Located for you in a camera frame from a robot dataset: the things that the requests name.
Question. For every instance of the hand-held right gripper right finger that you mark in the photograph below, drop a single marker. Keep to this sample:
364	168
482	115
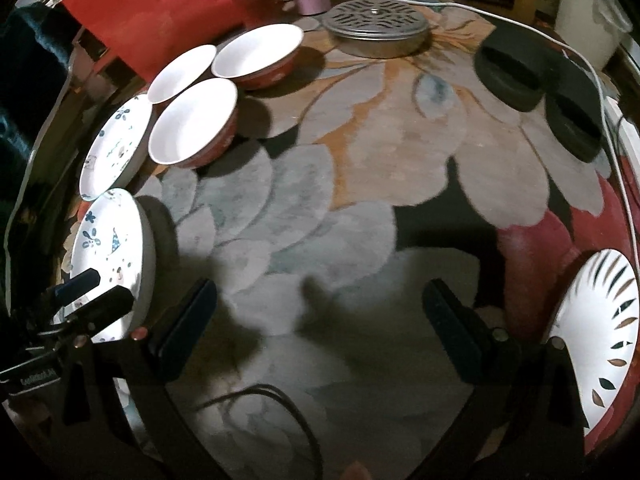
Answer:
452	330

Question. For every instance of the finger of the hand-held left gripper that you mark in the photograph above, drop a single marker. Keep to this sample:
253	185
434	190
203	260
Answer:
107	305
75	286

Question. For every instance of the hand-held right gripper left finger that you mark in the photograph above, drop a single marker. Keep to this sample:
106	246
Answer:
187	325

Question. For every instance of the blue floral white plate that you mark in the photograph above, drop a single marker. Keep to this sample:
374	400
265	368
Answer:
107	240
120	145

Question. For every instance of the white plate leaf pattern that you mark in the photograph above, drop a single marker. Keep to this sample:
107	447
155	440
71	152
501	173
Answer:
595	320

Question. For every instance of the small red bowl white inside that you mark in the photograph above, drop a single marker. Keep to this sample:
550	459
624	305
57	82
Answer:
180	72

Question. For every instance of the black slipper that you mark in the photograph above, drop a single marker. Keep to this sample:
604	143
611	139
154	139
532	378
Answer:
515	75
575	125

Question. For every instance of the round perforated metal tin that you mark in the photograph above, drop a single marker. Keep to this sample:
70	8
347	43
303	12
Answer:
375	20

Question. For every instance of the white bucket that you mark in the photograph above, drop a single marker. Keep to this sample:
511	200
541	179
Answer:
585	15

